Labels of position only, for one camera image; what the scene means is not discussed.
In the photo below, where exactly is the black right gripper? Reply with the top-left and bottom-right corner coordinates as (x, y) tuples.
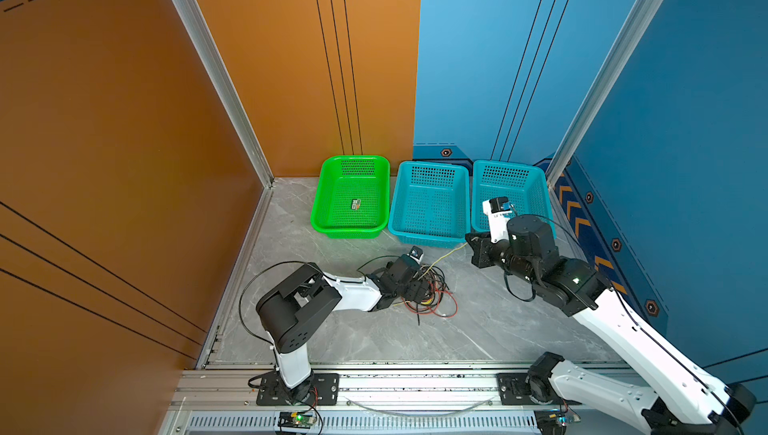
(464, 230), (542, 289)

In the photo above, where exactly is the thick red cable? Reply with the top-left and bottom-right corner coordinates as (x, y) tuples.
(405, 281), (460, 320)

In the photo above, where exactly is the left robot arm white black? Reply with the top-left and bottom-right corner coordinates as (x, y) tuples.
(256, 247), (429, 390)

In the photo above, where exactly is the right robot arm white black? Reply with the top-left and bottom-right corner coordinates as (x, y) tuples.
(465, 213), (756, 434)

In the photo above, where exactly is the middle teal plastic basket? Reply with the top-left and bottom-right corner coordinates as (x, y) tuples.
(388, 161), (471, 249)

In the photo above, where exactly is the teal plastic basket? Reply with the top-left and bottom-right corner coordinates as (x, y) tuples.
(388, 161), (471, 249)
(471, 160), (556, 234)

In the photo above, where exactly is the right teal plastic basket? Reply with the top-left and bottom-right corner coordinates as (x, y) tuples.
(471, 160), (556, 234)

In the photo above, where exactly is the green plastic basket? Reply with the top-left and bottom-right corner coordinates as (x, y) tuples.
(310, 155), (390, 239)

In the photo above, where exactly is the left green circuit board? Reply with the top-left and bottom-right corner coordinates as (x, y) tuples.
(277, 411), (320, 434)

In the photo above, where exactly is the green circuit board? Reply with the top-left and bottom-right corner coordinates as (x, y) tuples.
(277, 411), (320, 434)
(534, 411), (581, 435)

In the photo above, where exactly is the right green circuit board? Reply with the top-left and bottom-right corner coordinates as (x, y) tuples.
(534, 411), (581, 435)

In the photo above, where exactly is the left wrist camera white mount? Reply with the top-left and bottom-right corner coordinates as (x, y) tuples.
(409, 246), (424, 263)

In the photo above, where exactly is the tangled black cable bundle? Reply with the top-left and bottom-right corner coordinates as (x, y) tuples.
(357, 254), (458, 326)

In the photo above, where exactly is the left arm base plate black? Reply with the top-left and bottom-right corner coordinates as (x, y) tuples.
(248, 371), (340, 407)

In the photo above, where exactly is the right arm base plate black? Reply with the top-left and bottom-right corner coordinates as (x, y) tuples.
(496, 373), (580, 406)

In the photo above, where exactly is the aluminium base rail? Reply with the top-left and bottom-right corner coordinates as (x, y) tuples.
(157, 365), (655, 435)

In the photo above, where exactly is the aluminium corner frame post left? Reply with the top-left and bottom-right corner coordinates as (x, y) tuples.
(171, 0), (274, 189)

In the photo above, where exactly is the aluminium corner frame post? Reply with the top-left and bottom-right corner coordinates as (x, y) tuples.
(546, 0), (664, 190)
(171, 0), (274, 189)

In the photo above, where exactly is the aluminium corner frame post right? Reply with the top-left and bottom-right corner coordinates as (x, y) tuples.
(546, 0), (664, 190)

